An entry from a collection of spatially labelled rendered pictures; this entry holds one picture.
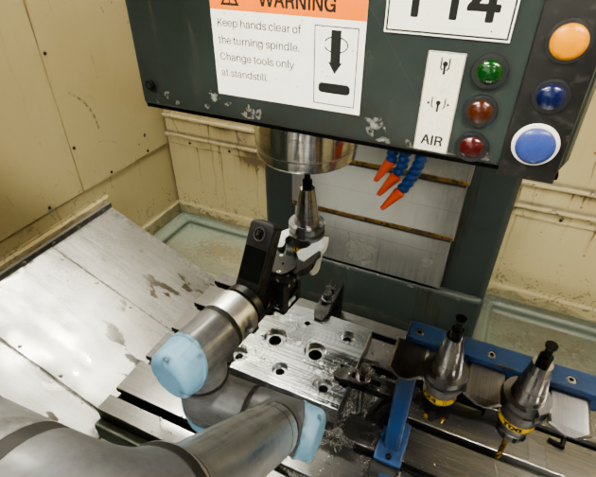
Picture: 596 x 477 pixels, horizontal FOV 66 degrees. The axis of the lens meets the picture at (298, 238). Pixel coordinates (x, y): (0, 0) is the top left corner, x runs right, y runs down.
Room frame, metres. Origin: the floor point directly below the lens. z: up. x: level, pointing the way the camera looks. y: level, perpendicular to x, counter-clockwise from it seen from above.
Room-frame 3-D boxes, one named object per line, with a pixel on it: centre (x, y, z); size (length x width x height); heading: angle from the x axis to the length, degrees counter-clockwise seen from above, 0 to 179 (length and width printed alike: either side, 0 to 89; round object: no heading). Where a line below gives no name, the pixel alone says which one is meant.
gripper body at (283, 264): (0.55, 0.05, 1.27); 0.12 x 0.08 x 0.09; 147
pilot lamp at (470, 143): (0.37, -0.15, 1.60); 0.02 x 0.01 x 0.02; 65
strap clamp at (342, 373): (0.57, -0.14, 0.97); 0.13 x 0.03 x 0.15; 65
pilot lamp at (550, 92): (0.35, -0.20, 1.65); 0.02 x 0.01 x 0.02; 65
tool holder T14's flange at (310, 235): (0.66, -0.02, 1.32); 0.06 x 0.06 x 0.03
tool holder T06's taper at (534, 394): (0.38, -0.32, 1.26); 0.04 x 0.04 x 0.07
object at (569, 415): (0.36, -0.37, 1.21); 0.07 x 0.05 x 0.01; 155
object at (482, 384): (0.41, -0.27, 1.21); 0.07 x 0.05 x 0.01; 155
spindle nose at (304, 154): (0.66, -0.01, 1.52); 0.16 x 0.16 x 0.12
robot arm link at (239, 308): (0.48, 0.10, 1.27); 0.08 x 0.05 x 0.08; 57
